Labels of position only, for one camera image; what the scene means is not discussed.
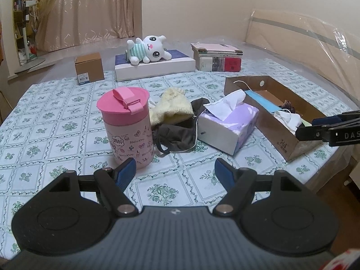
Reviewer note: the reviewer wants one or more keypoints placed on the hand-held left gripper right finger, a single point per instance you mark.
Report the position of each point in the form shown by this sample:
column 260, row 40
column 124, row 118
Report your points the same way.
column 225, row 174

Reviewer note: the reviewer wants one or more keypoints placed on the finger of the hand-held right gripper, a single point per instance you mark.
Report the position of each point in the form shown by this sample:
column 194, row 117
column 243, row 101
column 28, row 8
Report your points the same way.
column 319, row 121
column 309, row 132

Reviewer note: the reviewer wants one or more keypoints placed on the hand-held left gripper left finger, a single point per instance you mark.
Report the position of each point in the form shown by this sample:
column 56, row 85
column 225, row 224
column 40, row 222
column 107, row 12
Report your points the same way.
column 126, row 170

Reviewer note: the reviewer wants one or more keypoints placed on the brown cardboard box tray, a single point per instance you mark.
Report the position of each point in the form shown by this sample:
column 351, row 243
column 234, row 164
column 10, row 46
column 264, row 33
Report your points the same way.
column 281, row 143

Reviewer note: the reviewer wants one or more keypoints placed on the brown fuzzy hair scrunchie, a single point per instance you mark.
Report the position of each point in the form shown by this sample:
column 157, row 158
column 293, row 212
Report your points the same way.
column 288, row 106

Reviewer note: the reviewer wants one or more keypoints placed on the blue face mask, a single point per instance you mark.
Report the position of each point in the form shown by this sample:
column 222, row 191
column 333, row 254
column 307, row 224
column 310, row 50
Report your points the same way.
column 261, row 102

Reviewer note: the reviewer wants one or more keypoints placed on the light green cloth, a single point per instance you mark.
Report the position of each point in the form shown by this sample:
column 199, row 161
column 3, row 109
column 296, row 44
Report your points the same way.
column 305, row 122

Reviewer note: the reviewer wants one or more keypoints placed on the pink cup with lid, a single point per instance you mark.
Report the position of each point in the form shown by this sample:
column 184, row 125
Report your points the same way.
column 126, row 135

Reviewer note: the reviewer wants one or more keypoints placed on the purple tissue pack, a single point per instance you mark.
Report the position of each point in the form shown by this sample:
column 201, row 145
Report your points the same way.
column 225, row 129

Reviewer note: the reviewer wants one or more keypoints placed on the dark grey cloth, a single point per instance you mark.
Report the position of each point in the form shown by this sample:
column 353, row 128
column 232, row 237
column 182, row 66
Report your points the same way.
column 174, row 136

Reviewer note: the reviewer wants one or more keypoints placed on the yellow knit hat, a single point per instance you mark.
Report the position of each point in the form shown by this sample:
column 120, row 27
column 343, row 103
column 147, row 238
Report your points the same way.
column 174, row 107

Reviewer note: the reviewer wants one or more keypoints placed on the plastic wrapped bed headboard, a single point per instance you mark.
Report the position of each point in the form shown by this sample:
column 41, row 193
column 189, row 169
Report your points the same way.
column 295, row 33

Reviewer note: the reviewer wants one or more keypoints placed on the white flat box navy top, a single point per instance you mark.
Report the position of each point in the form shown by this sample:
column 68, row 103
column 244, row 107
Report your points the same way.
column 152, row 71

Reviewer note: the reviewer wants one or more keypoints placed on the small brown cardboard box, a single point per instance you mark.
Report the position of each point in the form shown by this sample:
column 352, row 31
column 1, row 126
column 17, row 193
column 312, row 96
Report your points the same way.
column 90, row 67

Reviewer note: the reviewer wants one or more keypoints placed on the thin book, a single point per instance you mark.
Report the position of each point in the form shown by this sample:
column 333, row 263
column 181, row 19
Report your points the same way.
column 219, row 54

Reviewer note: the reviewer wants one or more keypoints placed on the plastic covered mattress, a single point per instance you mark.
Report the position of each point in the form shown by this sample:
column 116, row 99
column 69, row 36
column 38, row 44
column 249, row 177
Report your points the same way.
column 56, row 70

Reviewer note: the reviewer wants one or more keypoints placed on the red white printed cloth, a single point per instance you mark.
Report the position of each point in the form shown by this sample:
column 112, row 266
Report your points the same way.
column 347, row 260

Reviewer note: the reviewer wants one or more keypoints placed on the white plush toy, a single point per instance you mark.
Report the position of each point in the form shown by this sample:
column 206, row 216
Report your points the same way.
column 153, row 47

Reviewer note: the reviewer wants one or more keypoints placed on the pink book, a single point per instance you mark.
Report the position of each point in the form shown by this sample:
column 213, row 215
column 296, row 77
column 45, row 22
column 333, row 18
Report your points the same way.
column 216, row 47

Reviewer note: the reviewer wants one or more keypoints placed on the beige curtain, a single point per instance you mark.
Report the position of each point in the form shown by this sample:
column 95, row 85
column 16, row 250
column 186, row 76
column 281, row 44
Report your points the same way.
column 92, row 8

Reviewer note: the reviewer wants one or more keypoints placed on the standing fan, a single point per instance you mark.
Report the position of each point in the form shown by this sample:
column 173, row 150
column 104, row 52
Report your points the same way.
column 52, row 2

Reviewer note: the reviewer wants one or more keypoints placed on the wooden bookshelf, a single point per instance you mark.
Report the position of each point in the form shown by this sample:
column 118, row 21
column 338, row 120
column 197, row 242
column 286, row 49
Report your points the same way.
column 19, row 5

